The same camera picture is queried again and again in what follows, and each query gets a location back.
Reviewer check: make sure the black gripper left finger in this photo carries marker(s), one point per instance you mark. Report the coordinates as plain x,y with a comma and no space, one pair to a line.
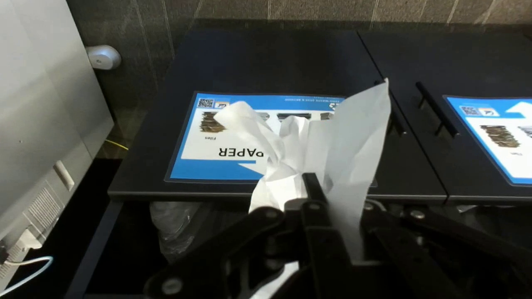
235,262

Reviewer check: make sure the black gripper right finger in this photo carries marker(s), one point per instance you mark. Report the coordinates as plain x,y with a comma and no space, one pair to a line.
439,257

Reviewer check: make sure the white paper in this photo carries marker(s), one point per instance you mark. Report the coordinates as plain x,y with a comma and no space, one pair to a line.
343,153

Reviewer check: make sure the black bin liner bag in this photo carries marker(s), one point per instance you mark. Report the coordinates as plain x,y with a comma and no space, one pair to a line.
183,226

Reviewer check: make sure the left bin cabinet door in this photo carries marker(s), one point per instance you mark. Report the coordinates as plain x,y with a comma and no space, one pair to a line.
464,95

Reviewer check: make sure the left mixed paper sign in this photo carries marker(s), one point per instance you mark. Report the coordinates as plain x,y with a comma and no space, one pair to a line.
503,126

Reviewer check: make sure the large grey office printer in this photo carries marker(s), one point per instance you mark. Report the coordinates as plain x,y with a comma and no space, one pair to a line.
54,118

